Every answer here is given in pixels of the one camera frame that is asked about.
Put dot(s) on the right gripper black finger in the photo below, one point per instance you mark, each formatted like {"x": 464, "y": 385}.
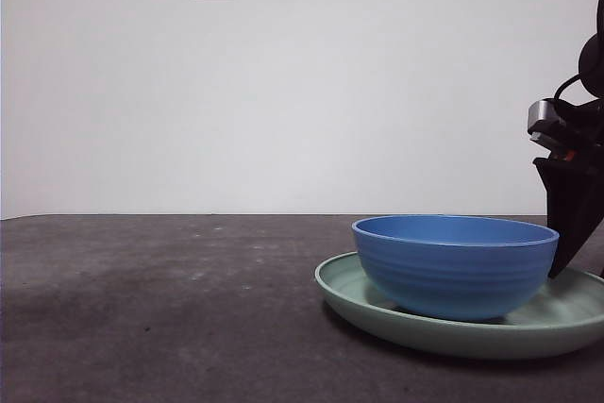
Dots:
{"x": 571, "y": 214}

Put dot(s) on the blue bowl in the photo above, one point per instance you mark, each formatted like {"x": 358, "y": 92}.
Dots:
{"x": 448, "y": 275}

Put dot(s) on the green plate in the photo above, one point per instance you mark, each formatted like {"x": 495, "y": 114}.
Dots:
{"x": 424, "y": 337}

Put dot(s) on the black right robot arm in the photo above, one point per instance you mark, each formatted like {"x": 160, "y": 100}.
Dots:
{"x": 594, "y": 63}

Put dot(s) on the pale grey camera box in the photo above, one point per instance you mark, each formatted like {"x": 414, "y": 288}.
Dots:
{"x": 542, "y": 115}

